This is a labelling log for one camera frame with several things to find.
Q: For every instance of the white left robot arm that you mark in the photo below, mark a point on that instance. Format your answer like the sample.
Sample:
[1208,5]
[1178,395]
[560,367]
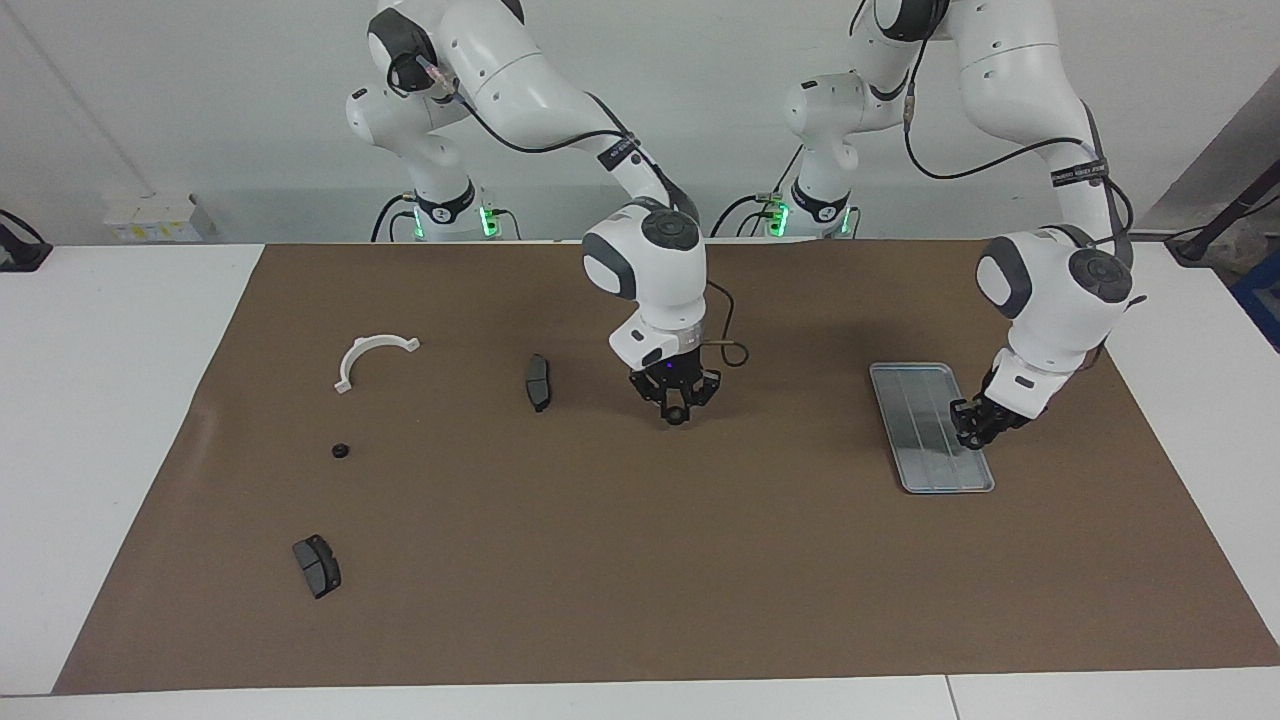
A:
[1060,300]

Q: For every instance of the white cardboard box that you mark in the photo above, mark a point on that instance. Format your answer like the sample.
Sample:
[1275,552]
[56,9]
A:
[150,220]

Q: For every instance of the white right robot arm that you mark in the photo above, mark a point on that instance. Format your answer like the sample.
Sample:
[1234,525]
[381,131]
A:
[650,270]

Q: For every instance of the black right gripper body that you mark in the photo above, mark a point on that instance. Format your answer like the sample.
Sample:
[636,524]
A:
[670,372]

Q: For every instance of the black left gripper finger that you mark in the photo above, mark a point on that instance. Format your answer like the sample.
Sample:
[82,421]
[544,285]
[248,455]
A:
[990,438]
[962,415]

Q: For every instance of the brown table mat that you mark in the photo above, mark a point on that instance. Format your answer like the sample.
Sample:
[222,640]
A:
[640,580]

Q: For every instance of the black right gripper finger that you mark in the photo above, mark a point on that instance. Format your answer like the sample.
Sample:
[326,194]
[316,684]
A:
[704,388]
[652,398]

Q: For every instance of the silver metal tray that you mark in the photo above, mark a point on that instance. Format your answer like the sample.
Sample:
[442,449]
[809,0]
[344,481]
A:
[920,430]

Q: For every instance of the black clamp mount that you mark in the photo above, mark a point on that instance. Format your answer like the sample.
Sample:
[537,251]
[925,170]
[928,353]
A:
[20,250]

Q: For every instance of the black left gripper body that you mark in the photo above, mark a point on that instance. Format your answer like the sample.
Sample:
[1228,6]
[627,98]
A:
[1000,410]

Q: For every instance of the black stand pole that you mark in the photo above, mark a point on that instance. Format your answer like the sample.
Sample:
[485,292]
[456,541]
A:
[1225,210]

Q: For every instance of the blue crate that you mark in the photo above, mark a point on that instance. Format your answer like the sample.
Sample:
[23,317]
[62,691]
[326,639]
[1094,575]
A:
[1262,300]

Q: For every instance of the dark grey brake pad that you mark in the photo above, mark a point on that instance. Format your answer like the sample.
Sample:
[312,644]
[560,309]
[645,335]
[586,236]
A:
[539,385]
[318,568]

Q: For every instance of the white curved plastic bracket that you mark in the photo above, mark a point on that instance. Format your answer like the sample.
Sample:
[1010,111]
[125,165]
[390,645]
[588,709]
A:
[352,357]

